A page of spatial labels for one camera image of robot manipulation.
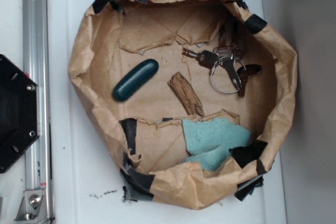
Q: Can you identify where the brown wood chip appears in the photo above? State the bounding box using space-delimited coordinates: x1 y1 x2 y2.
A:
168 72 205 116

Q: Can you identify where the dark green oblong capsule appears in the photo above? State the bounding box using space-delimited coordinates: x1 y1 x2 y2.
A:
112 59 159 102

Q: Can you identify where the silver key with round head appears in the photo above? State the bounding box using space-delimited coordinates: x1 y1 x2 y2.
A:
182 48 219 69

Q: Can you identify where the light blue cloth rag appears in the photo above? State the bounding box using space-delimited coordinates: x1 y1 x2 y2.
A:
182 118 251 172

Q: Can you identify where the silver key with square head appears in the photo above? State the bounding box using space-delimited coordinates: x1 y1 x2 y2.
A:
213 46 245 91

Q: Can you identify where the dark bronze key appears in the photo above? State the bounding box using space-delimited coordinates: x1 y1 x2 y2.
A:
237 64 262 98

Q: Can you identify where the brown paper bag basket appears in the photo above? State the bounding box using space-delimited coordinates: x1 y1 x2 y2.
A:
68 0 298 209

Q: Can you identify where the white plastic tray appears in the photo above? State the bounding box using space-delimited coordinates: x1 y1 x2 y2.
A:
47 0 287 223

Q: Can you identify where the metal key ring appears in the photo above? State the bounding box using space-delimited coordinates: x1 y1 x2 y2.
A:
209 60 247 94

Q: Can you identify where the aluminium extrusion rail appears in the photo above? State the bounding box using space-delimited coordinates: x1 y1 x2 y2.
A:
23 0 51 190

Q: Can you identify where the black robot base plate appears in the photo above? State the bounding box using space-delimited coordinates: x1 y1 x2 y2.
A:
0 55 39 174

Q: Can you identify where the metal corner bracket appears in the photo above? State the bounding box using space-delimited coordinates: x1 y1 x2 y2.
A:
14 189 48 223

